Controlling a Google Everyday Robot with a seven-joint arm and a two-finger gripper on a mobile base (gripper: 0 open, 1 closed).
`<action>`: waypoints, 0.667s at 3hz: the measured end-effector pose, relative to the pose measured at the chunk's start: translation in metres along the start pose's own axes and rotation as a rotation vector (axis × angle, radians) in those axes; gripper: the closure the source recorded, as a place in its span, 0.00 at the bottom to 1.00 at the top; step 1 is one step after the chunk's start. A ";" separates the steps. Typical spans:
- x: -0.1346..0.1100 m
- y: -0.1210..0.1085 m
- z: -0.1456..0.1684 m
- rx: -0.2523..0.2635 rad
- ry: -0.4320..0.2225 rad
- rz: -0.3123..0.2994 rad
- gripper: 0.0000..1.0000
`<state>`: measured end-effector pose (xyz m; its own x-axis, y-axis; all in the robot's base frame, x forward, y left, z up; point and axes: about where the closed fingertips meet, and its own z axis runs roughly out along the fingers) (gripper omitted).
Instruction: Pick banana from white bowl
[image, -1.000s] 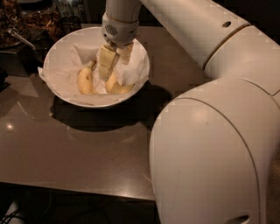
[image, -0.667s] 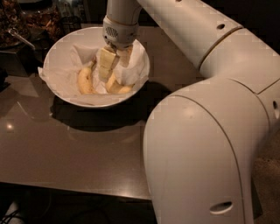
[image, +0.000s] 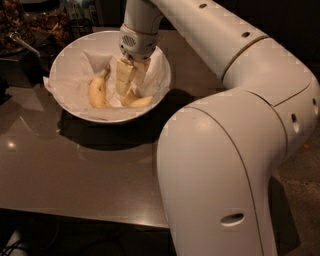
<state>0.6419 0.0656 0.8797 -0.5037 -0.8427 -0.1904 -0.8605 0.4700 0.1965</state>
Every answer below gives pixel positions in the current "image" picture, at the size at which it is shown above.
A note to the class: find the tray of brown snacks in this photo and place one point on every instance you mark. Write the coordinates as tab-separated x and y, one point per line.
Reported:
54	22

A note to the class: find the dark counter box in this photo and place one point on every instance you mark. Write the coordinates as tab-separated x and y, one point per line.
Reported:
23	72

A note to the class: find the metal scoop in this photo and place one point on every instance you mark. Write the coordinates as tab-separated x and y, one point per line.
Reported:
15	36

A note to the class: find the white bowl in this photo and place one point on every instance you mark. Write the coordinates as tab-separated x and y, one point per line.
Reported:
100	42

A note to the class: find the glass jar of snacks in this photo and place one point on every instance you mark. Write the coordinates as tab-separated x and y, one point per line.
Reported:
13	20

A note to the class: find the yellow banana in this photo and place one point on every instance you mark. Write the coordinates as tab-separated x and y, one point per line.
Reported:
97	91
130	99

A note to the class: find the white paper liner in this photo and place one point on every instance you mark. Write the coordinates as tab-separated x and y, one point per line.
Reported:
74	69

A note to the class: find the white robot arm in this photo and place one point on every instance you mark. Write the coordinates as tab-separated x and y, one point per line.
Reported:
216	155

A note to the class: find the black wire basket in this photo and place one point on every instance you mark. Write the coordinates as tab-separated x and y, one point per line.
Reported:
80	27

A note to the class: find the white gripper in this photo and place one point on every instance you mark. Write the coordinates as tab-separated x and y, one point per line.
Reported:
138	45

